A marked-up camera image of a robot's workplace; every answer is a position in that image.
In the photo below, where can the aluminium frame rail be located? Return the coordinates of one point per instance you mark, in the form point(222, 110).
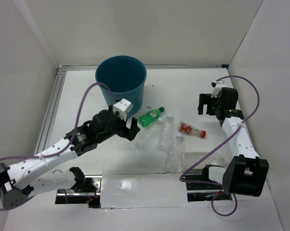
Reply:
point(177, 90)

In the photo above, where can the red label drink bottle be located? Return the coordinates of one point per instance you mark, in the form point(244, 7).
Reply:
point(189, 130)

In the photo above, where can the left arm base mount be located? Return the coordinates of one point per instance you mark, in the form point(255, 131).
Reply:
point(85, 190)

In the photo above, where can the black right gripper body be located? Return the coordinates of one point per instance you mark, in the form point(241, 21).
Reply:
point(216, 104)

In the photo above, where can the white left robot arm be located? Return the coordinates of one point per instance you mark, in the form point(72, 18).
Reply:
point(39, 174)

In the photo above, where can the green plastic bottle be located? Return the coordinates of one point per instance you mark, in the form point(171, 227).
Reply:
point(151, 116)

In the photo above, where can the white front cover panel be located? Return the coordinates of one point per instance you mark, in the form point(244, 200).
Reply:
point(156, 190)

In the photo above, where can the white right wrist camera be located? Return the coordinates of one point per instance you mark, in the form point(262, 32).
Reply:
point(217, 86)

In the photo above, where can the teal plastic bin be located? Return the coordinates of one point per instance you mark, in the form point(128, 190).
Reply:
point(125, 76)

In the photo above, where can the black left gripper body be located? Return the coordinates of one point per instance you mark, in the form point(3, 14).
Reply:
point(118, 128)

